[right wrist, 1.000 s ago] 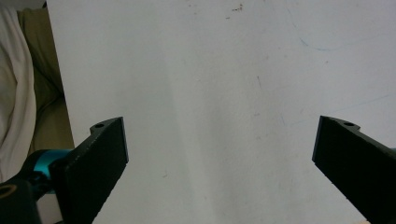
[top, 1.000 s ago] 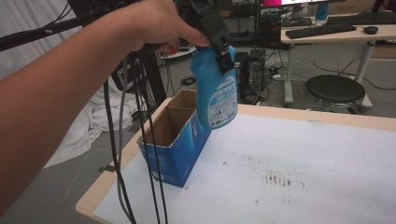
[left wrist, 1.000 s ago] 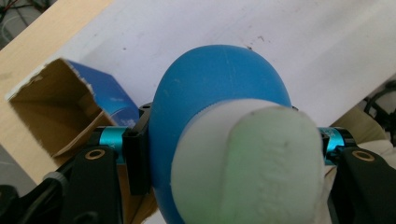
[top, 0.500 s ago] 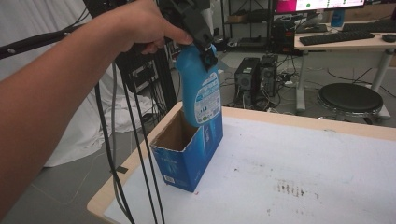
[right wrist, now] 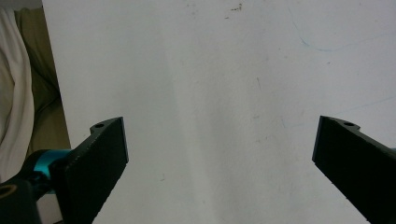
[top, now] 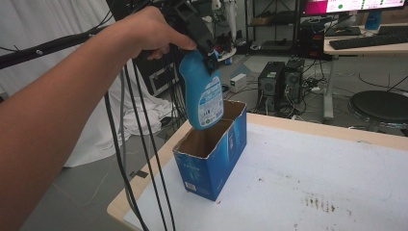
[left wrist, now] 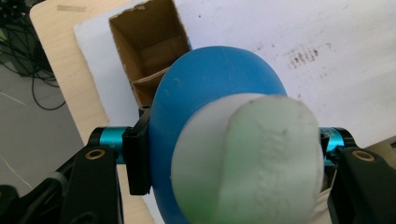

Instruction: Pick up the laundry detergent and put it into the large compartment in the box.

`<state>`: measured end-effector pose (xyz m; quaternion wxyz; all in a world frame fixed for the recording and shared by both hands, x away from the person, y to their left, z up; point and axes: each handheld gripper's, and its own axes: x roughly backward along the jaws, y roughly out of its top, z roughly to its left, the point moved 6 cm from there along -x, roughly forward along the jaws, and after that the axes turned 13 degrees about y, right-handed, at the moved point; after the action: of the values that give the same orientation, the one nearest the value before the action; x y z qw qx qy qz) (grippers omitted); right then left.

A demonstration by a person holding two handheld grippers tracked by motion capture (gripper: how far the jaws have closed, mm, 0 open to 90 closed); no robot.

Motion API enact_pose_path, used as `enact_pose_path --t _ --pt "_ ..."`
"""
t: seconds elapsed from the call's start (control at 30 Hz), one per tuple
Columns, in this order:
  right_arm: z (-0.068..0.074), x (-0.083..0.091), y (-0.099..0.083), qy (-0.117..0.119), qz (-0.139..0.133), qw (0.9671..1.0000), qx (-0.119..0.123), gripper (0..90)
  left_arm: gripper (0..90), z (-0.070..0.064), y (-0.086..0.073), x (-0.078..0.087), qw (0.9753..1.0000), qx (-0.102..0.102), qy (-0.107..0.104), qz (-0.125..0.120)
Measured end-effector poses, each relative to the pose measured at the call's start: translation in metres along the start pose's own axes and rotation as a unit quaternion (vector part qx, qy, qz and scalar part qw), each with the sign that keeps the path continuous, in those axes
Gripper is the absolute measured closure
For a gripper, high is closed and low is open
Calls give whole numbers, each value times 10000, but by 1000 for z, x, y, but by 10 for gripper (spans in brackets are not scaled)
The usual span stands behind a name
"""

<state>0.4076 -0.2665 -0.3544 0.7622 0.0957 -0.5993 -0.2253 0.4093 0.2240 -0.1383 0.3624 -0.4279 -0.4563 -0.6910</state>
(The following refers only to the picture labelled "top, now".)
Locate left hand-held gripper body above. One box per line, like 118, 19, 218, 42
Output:
160, 0, 222, 64

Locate blue detergent bottle white cap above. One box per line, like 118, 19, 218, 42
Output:
178, 49, 224, 131

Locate blue cardboard box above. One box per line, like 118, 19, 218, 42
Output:
172, 99, 248, 202

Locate person's left hand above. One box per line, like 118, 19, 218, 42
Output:
107, 5, 198, 65

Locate small white box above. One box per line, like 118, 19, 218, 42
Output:
230, 72, 248, 94

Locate black case silver edges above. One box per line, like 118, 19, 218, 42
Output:
140, 60, 180, 97

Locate black computer tower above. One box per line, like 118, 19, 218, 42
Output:
282, 57, 306, 104
257, 61, 286, 114

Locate black shelf rack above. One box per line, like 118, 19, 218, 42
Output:
244, 0, 301, 55

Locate wooden desk white leg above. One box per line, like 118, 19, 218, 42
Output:
322, 22, 408, 121

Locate white curtain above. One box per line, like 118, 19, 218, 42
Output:
0, 0, 176, 168

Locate black metal bar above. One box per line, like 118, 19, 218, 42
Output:
0, 25, 109, 70

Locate white foam mat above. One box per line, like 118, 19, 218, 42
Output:
123, 123, 408, 231

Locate computer monitor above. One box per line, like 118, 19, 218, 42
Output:
301, 0, 408, 17

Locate black round stool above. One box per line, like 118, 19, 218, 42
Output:
347, 90, 408, 133

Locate black cable bundle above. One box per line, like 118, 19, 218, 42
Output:
104, 61, 177, 231

